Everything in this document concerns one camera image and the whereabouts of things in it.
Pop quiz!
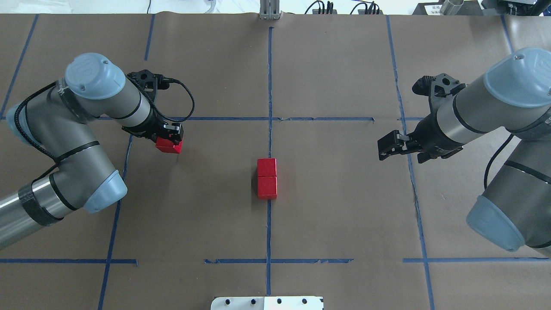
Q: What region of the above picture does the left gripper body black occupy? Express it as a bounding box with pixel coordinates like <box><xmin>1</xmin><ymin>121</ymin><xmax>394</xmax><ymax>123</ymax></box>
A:
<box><xmin>122</xmin><ymin>110</ymin><xmax>169</xmax><ymax>143</ymax></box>

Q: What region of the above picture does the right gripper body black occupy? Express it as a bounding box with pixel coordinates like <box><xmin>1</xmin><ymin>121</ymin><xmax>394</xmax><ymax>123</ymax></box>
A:
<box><xmin>408</xmin><ymin>114</ymin><xmax>463</xmax><ymax>163</ymax></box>

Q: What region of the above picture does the red block one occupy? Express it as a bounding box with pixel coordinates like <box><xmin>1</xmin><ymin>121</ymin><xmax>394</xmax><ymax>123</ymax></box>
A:
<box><xmin>257</xmin><ymin>176</ymin><xmax>278</xmax><ymax>200</ymax></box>
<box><xmin>257</xmin><ymin>158</ymin><xmax>277</xmax><ymax>177</ymax></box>
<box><xmin>155</xmin><ymin>137</ymin><xmax>183</xmax><ymax>154</ymax></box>

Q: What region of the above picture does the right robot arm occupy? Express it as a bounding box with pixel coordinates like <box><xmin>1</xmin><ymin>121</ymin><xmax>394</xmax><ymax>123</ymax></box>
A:
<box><xmin>378</xmin><ymin>47</ymin><xmax>551</xmax><ymax>257</ymax></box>

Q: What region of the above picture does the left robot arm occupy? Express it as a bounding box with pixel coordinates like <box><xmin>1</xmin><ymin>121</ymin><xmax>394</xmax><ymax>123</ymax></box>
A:
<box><xmin>0</xmin><ymin>53</ymin><xmax>183</xmax><ymax>249</ymax></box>

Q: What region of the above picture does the brown paper table cover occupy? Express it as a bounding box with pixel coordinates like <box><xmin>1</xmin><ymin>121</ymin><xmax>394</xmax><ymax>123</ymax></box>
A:
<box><xmin>1</xmin><ymin>12</ymin><xmax>550</xmax><ymax>310</ymax></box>

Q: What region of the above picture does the metal cup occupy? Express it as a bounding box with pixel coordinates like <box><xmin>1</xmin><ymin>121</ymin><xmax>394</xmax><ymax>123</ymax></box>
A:
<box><xmin>440</xmin><ymin>0</ymin><xmax>464</xmax><ymax>16</ymax></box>

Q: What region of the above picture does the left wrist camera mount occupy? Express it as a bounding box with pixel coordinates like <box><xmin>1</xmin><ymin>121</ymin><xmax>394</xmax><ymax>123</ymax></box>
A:
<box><xmin>127</xmin><ymin>69</ymin><xmax>170</xmax><ymax>102</ymax></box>

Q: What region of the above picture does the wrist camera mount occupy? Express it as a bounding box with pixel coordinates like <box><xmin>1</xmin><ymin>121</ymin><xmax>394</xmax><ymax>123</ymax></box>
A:
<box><xmin>412</xmin><ymin>73</ymin><xmax>467</xmax><ymax>113</ymax></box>
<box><xmin>127</xmin><ymin>69</ymin><xmax>170</xmax><ymax>102</ymax></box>

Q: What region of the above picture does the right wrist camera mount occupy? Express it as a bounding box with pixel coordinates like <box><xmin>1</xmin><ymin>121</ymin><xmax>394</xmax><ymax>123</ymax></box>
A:
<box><xmin>412</xmin><ymin>73</ymin><xmax>467</xmax><ymax>113</ymax></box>

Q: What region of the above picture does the aluminium frame post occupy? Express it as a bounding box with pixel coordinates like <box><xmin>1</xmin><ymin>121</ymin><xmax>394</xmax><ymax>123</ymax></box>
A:
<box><xmin>259</xmin><ymin>0</ymin><xmax>281</xmax><ymax>20</ymax></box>

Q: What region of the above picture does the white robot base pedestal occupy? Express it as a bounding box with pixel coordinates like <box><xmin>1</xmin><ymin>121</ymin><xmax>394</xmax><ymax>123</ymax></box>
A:
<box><xmin>210</xmin><ymin>296</ymin><xmax>324</xmax><ymax>310</ymax></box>

